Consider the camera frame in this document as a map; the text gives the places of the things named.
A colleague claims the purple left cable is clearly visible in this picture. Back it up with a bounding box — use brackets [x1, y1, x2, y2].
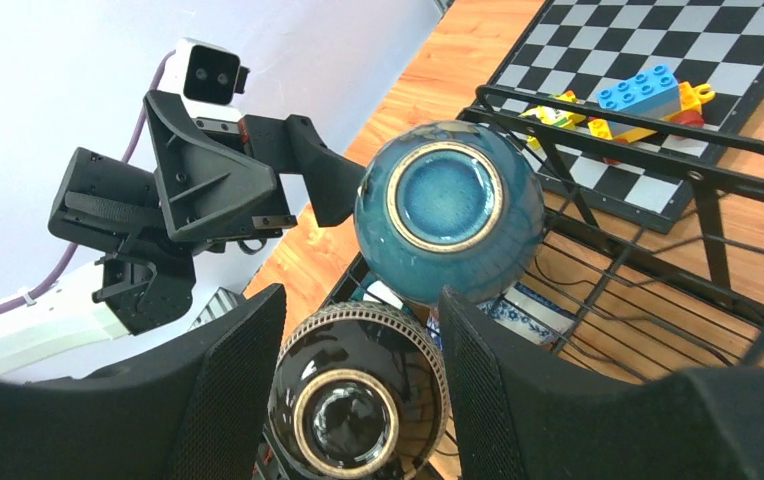
[0, 49, 178, 331]

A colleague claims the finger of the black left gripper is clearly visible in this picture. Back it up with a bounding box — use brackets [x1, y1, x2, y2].
[242, 114, 365, 228]
[143, 90, 277, 243]

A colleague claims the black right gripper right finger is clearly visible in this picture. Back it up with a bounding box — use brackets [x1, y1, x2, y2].
[438, 288, 764, 479]

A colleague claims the yellow owl toy block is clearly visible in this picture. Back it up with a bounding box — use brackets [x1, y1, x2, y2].
[520, 90, 587, 130]

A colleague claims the white blue rose bowl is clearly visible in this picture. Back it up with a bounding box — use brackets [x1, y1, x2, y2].
[426, 281, 577, 349]

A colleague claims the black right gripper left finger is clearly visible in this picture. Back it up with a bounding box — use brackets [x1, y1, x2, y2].
[0, 284, 286, 479]

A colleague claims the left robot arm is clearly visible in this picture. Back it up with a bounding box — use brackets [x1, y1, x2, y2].
[0, 90, 364, 376]

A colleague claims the black patterned rim bowl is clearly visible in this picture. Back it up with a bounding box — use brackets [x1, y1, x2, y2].
[268, 301, 450, 479]

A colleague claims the teal glazed large bowl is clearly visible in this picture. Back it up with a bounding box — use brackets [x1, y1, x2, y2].
[353, 120, 546, 305]

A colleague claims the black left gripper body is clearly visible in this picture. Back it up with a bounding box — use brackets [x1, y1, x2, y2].
[48, 147, 297, 334]

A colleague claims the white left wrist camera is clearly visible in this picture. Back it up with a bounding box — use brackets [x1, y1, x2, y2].
[169, 37, 250, 134]

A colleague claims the blue yellow toy brick car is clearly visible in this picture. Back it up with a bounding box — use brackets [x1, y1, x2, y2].
[588, 64, 716, 144]

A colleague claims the black wire dish rack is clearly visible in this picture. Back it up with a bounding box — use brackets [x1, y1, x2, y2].
[318, 84, 764, 480]

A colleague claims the black and white chessboard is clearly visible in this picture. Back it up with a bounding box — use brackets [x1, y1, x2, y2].
[490, 0, 764, 233]

